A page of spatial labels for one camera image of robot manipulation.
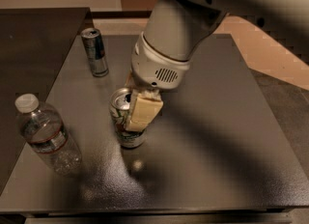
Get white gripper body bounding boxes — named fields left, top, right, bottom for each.
left=131, top=33, right=190, bottom=90

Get silver blue energy drink can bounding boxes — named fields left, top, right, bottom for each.
left=81, top=28, right=108, bottom=77

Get green white 7up can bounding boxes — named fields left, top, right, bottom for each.
left=109, top=88, right=146, bottom=149

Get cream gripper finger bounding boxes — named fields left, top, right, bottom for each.
left=125, top=89, right=163, bottom=132
left=125, top=71, right=135, bottom=88

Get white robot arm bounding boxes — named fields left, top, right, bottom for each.
left=125, top=0, right=309, bottom=131

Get clear plastic water bottle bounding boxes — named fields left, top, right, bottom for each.
left=14, top=94, right=82, bottom=175

